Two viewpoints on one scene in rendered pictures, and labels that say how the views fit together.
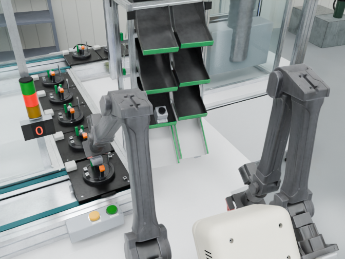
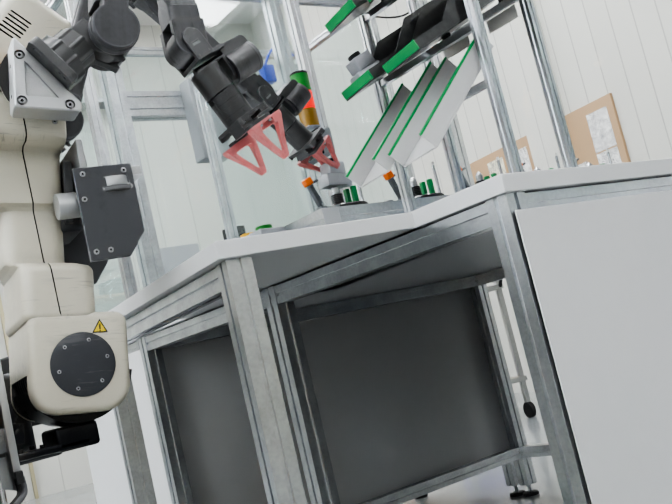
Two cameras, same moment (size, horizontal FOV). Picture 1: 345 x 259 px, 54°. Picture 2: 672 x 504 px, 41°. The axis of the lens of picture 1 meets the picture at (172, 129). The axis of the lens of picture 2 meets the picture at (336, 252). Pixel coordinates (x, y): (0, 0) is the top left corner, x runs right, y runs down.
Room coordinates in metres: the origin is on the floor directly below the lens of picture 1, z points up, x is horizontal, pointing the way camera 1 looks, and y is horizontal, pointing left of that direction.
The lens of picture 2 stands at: (0.73, -1.79, 0.63)
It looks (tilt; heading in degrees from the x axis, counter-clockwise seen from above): 7 degrees up; 81
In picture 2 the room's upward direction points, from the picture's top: 13 degrees counter-clockwise
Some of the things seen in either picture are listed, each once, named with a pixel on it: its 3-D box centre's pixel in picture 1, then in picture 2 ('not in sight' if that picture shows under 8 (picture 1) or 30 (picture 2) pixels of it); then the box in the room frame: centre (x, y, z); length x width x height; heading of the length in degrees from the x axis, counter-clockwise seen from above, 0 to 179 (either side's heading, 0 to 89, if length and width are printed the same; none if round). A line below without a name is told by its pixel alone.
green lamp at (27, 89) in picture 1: (27, 86); (300, 84); (1.12, 0.54, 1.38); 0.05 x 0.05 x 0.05
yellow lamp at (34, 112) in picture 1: (33, 109); (309, 119); (1.12, 0.54, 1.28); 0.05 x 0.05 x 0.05
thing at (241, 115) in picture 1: (226, 117); not in sight; (2.43, -0.46, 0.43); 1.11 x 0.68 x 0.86; 118
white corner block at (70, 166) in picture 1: (71, 167); not in sight; (1.15, 0.45, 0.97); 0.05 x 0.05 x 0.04; 28
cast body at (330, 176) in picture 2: (94, 152); (335, 173); (1.12, 0.33, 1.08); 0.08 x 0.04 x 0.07; 27
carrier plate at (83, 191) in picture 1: (99, 176); not in sight; (1.11, 0.32, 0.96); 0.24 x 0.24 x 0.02; 28
